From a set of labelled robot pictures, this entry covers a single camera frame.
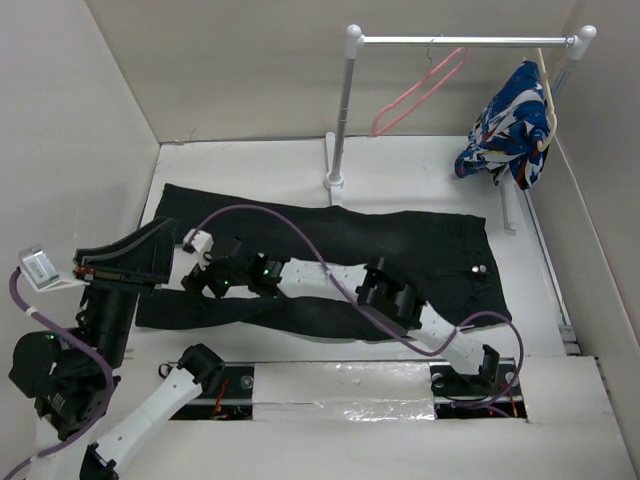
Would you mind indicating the cream plastic hanger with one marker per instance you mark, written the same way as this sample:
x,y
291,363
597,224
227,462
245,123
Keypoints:
x,y
548,96

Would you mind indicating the blue white patterned garment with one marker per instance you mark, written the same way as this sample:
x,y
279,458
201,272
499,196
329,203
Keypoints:
x,y
506,138

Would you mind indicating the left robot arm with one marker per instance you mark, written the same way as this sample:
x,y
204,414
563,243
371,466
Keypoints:
x,y
69,373

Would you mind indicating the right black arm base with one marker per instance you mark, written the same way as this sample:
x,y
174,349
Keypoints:
x,y
450,390

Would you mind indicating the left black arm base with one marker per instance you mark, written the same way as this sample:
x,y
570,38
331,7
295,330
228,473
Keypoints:
x,y
232,400

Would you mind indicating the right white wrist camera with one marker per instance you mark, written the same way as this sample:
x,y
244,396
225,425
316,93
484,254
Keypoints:
x,y
198,243

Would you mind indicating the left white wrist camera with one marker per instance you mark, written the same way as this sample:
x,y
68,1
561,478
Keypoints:
x,y
41,273

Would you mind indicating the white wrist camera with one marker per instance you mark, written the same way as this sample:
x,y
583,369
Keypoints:
x,y
198,243
41,273

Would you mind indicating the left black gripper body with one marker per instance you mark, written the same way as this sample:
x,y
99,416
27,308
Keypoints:
x,y
112,311

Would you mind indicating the white metal clothes rack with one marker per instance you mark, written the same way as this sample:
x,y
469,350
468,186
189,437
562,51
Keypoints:
x,y
574,45

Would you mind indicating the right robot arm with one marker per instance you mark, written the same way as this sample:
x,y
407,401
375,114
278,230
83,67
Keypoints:
x,y
378,288

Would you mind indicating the black denim trousers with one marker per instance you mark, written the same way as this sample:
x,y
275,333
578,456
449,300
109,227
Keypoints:
x,y
447,255

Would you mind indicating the pink plastic hanger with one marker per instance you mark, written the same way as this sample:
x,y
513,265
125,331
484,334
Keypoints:
x,y
433,81

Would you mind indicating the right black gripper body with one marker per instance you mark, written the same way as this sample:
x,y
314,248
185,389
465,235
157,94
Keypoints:
x,y
216,277

